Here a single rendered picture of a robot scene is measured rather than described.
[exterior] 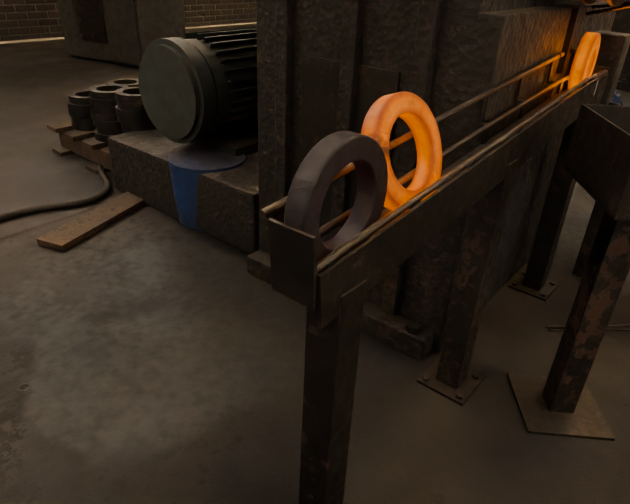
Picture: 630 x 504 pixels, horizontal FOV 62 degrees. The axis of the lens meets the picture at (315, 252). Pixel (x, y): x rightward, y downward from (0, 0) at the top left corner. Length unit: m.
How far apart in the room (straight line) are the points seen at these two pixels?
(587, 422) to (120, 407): 1.12
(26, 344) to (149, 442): 0.53
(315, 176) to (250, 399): 0.84
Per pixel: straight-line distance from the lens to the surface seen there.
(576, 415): 1.49
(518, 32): 1.30
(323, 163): 0.63
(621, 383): 1.66
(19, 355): 1.63
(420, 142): 0.92
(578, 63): 1.59
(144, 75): 2.21
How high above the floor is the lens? 0.96
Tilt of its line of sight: 29 degrees down
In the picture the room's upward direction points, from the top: 3 degrees clockwise
